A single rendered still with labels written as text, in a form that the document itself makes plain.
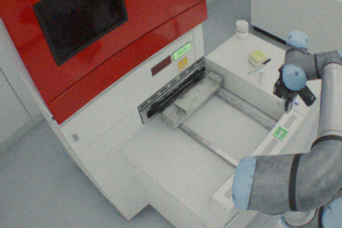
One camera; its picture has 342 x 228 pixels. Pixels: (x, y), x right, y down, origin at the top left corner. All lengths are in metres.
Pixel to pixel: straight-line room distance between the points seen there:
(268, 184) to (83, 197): 1.94
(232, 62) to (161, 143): 0.53
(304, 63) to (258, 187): 0.41
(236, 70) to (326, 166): 1.04
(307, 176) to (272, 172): 0.07
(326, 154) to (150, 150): 1.00
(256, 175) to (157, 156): 0.87
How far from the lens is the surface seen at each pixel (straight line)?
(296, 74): 0.81
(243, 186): 0.55
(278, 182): 0.52
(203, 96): 1.47
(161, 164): 1.33
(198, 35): 1.44
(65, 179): 2.48
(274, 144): 1.22
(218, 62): 1.52
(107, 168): 1.47
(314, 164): 0.52
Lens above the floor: 1.96
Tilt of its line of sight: 47 degrees down
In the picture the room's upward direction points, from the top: 11 degrees counter-clockwise
